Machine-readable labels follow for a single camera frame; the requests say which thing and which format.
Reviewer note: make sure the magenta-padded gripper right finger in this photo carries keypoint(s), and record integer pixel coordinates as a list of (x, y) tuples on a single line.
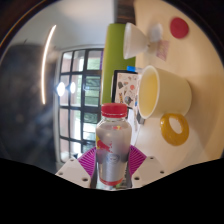
[(146, 168)]

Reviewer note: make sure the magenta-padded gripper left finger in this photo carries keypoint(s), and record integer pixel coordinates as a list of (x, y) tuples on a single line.
[(75, 170)]

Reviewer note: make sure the clear bottle with red cap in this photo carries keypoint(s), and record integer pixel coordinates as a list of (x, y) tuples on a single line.
[(112, 146)]

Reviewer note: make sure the group of pendant lamps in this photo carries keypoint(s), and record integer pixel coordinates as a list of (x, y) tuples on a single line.
[(61, 89)]

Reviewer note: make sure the black tablet with stickers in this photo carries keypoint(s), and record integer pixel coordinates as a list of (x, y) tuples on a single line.
[(125, 86)]

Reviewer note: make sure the small blue-capped tube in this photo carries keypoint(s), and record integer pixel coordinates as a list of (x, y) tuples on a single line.
[(132, 68)]

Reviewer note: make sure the long linear ceiling light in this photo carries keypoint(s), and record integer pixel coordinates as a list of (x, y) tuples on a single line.
[(46, 63)]

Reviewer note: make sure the small printed card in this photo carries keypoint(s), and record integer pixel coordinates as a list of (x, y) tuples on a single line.
[(162, 50)]

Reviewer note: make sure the white bowl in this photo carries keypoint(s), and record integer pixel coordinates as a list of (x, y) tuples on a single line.
[(133, 41)]

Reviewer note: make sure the flat round red coaster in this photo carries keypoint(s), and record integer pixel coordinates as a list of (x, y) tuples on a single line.
[(179, 28)]

